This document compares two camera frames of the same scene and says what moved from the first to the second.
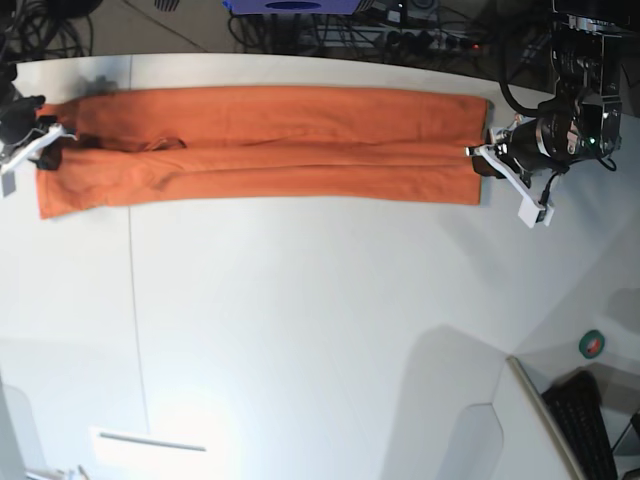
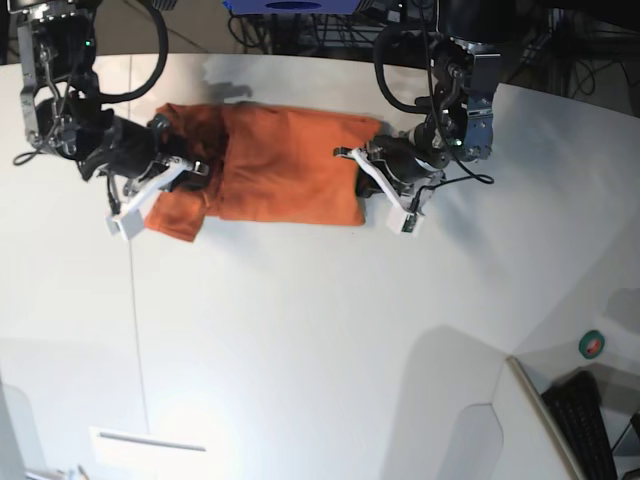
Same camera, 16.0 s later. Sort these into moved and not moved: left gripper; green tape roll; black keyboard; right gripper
Moved: left gripper; right gripper
Not moved: black keyboard; green tape roll
